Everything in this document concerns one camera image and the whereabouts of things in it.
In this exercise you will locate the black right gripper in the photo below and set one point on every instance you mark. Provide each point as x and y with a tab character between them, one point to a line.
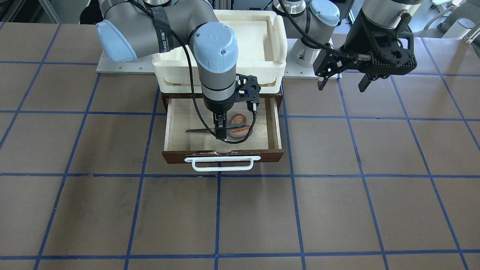
216	107

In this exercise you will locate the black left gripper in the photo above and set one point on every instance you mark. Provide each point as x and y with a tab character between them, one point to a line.
355	40

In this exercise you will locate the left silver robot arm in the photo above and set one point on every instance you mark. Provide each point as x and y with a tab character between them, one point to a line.
314	21

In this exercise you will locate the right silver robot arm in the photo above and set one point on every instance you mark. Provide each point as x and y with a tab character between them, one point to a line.
130	31

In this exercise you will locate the dark brown drawer cabinet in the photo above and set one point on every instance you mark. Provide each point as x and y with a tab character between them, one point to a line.
223	95

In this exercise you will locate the white plastic tray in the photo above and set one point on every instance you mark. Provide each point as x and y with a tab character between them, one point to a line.
262	46

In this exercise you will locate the wooden drawer with white handle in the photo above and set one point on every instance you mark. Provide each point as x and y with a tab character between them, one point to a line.
247	133

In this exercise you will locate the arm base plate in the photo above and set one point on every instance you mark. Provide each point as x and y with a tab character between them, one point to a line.
140	66
300	59

